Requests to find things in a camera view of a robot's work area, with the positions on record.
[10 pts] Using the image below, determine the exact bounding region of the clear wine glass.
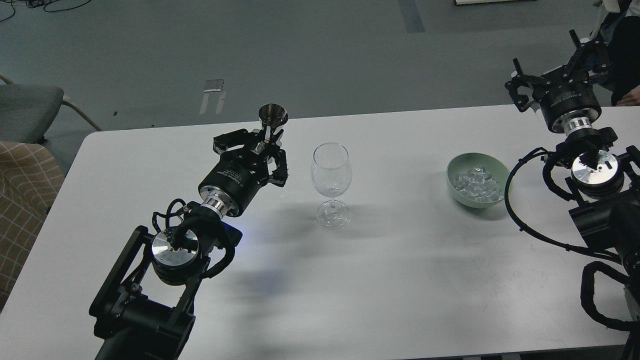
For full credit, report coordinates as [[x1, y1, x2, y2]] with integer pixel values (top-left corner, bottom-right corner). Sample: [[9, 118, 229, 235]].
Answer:
[[310, 142, 353, 228]]

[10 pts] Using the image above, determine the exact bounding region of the black floor cable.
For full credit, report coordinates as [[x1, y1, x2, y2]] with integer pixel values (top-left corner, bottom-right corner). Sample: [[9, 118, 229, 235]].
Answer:
[[0, 0, 91, 22]]

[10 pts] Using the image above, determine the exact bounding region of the ice cubes pile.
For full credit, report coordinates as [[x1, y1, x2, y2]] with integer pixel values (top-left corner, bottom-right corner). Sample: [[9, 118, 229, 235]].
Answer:
[[451, 167, 504, 203]]

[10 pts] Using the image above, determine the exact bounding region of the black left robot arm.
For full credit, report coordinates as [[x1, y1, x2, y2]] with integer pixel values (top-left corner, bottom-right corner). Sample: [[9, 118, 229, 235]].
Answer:
[[89, 125, 288, 360]]

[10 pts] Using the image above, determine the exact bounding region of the steel double jigger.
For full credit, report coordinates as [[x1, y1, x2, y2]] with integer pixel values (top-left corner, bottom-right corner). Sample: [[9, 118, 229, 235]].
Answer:
[[253, 104, 289, 155]]

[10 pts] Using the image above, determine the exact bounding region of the green bowl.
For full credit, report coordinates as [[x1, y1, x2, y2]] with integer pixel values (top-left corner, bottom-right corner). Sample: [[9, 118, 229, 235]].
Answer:
[[445, 152, 510, 209]]

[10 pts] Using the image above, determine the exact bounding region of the metal floor plate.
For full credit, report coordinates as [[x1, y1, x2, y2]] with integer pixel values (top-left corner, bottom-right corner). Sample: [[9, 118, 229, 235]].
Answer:
[[202, 79, 225, 93]]

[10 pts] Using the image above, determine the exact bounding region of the grey chair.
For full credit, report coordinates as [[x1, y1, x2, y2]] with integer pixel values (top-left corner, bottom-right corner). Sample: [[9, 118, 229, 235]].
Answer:
[[0, 74, 103, 144]]

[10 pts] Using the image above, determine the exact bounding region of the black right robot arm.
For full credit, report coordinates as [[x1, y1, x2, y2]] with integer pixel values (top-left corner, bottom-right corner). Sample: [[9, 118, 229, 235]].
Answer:
[[503, 30, 640, 360]]

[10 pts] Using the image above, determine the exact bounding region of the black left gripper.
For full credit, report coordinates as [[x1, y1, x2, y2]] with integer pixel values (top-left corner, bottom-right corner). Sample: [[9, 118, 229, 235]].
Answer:
[[198, 129, 289, 218]]

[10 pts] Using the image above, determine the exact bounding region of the seated person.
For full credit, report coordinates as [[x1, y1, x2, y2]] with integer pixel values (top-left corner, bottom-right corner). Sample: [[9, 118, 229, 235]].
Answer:
[[611, 0, 640, 106]]

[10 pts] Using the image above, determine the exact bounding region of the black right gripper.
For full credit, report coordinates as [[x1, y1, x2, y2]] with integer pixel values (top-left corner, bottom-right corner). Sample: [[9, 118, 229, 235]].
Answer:
[[504, 29, 614, 134]]

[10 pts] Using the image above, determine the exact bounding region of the person left hand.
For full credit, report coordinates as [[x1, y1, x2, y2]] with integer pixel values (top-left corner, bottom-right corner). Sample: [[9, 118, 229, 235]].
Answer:
[[614, 85, 640, 107]]

